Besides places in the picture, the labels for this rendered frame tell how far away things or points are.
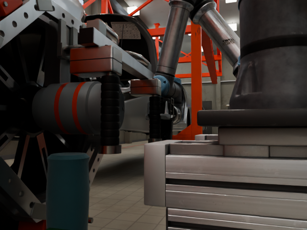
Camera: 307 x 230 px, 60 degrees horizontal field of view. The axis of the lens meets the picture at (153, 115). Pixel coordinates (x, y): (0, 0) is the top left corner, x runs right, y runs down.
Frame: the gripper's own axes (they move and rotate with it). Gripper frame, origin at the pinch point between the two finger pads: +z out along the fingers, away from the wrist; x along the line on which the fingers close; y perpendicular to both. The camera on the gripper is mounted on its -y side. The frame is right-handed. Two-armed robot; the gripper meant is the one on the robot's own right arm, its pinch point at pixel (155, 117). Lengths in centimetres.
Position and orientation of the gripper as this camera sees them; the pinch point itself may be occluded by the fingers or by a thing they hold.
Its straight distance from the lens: 83.7
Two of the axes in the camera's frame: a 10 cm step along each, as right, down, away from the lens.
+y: 0.0, -10.0, 0.5
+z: -2.6, -0.5, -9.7
